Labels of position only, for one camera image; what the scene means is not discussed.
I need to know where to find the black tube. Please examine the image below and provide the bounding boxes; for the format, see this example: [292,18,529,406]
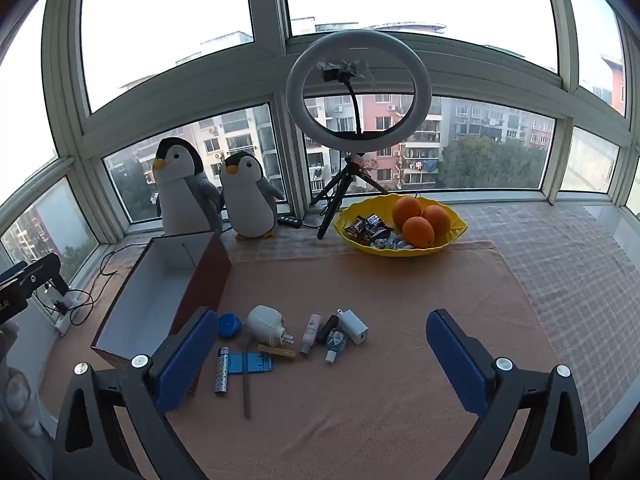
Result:
[315,314,340,345]

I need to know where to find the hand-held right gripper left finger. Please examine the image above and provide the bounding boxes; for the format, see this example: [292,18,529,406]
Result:
[52,306,219,480]

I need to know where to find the wooden clothespin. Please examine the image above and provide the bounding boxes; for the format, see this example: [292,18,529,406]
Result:
[257,343,297,361]

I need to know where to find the large penguin plush toy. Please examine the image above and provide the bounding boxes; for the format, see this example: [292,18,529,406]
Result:
[151,137,224,237]

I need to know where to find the pink tube bottle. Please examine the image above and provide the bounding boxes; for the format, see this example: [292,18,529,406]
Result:
[299,313,323,356]

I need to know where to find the pile of blue white candies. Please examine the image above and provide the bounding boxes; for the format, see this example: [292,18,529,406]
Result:
[370,234,415,252]

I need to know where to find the blue card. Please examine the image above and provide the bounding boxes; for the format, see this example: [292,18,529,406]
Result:
[227,351,276,375]

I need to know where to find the orange fruit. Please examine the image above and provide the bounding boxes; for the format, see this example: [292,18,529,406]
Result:
[402,216,436,250]
[422,204,452,236]
[392,195,424,231]

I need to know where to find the white plug-in device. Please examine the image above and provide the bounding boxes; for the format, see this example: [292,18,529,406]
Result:
[246,304,296,347]

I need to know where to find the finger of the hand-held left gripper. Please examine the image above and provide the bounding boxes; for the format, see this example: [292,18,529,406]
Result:
[0,252,69,312]

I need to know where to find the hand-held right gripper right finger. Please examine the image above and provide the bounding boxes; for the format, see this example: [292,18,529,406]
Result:
[426,308,591,480]

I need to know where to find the pile of dark candy packets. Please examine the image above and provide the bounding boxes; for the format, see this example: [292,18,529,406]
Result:
[348,214,397,247]

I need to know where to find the white ring light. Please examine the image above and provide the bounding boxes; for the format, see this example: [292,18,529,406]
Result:
[285,29,432,154]

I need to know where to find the small penguin plush toy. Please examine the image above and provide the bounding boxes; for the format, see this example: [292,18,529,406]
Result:
[218,151,286,240]

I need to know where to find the grey spoon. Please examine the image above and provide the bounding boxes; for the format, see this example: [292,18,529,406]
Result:
[234,334,252,420]

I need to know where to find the white window frame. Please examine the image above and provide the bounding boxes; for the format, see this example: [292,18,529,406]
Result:
[0,0,640,266]

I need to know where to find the patterned lighter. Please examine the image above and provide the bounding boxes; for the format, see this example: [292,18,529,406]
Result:
[214,346,231,395]

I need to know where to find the white wall charger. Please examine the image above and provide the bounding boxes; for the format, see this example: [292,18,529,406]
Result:
[335,307,370,346]

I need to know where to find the small clear blue bottle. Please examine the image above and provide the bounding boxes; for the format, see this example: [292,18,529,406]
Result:
[323,328,349,364]

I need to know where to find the black tripod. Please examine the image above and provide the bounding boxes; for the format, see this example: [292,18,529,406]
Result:
[309,152,391,240]

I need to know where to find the white cardboard box red rim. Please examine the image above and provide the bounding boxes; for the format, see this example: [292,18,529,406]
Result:
[90,230,233,395]

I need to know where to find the white power strip with chargers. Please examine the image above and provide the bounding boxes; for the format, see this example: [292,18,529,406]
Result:
[68,287,97,327]

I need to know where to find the checked cloth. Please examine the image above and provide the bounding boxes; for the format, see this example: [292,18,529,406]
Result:
[219,199,637,435]

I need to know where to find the yellow plastic bowl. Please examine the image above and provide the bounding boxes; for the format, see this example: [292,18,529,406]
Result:
[333,193,469,259]

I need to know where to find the long black cable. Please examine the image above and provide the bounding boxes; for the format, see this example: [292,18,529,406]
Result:
[99,243,152,278]

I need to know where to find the blue round container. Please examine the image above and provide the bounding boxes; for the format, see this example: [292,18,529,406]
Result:
[218,312,243,339]

